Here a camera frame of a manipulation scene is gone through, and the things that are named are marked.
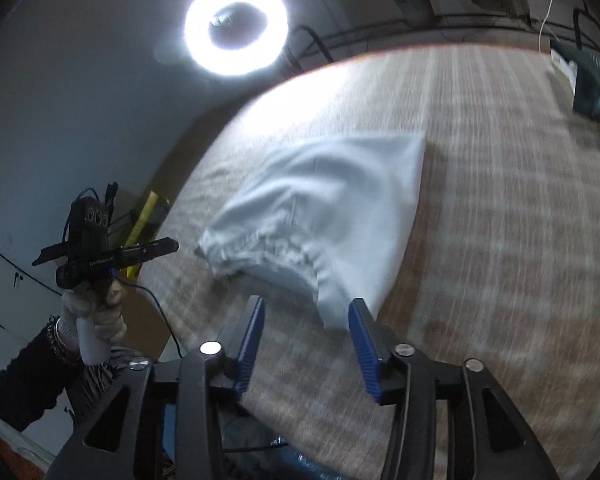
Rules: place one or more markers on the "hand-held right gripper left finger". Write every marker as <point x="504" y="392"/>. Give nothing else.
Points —
<point x="250" y="332"/>

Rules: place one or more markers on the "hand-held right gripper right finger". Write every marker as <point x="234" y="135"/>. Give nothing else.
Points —
<point x="362" y="340"/>

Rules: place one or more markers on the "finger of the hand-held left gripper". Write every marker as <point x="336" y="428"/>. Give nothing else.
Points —
<point x="150" y="248"/>

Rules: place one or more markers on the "white t-shirt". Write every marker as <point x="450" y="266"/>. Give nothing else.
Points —
<point x="330" y="200"/>

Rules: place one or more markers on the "person's left forearm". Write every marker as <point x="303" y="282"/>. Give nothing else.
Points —
<point x="25" y="380"/>

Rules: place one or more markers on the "black metal clothes rack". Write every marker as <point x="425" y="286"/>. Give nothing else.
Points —
<point x="314" y="35"/>

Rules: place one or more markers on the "person's left hand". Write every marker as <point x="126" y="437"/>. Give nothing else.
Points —
<point x="100" y="320"/>

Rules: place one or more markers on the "yellow black bag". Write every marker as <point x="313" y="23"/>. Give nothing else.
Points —
<point x="145" y="215"/>

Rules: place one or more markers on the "striped grey cloth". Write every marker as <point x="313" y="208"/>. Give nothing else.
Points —
<point x="97" y="380"/>

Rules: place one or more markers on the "plaid beige bed blanket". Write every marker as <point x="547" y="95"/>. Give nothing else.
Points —
<point x="505" y="260"/>

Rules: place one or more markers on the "potted plant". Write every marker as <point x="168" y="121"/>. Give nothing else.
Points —
<point x="414" y="9"/>

